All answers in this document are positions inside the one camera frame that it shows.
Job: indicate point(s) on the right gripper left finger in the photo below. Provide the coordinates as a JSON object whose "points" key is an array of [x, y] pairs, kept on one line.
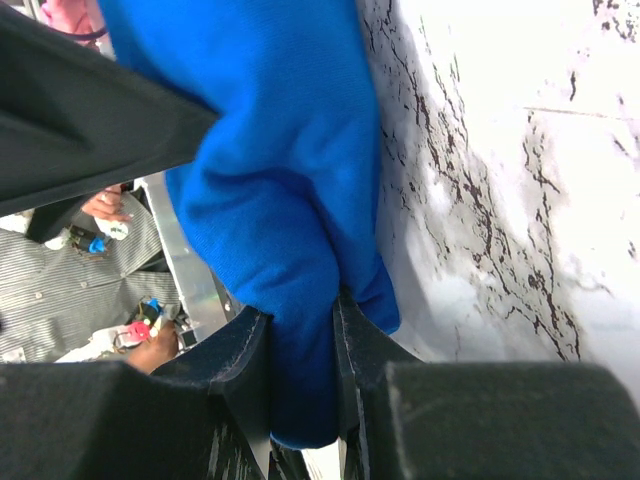
{"points": [[203, 415]]}

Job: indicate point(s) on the aluminium frame rail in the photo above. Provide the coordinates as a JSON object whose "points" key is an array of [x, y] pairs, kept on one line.
{"points": [[203, 297]]}

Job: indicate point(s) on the person in striped shirt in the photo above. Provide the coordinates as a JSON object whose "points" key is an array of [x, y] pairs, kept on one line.
{"points": [[100, 272]]}

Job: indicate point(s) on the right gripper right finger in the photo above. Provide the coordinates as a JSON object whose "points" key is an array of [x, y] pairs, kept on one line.
{"points": [[402, 418]]}

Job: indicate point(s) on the pink cloth in background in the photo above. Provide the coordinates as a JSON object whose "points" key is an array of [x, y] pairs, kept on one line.
{"points": [[78, 20]]}

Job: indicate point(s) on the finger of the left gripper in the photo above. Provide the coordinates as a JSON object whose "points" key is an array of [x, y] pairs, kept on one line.
{"points": [[73, 121]]}

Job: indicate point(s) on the blue printed t shirt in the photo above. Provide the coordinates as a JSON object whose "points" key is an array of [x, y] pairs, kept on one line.
{"points": [[281, 198]]}

